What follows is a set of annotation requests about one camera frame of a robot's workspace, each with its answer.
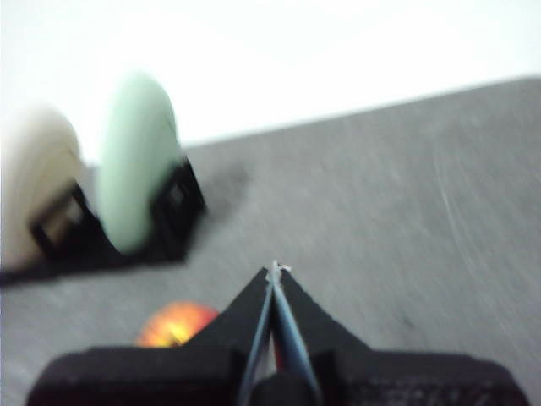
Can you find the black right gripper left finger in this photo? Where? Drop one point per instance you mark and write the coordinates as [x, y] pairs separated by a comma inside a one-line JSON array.
[[169, 376]]

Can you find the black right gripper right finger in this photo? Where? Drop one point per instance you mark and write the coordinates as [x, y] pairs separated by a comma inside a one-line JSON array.
[[380, 380]]

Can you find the red yellow apple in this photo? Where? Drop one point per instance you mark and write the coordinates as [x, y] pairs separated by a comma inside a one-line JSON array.
[[173, 327]]

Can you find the cream yellow plate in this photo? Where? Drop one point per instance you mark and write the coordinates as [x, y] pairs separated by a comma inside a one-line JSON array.
[[34, 169]]

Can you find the black plate rack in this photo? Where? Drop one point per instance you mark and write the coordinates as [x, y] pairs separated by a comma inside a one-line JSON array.
[[169, 237]]

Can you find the pale green plate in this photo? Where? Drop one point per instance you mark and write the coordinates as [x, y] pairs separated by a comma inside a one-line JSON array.
[[135, 160]]

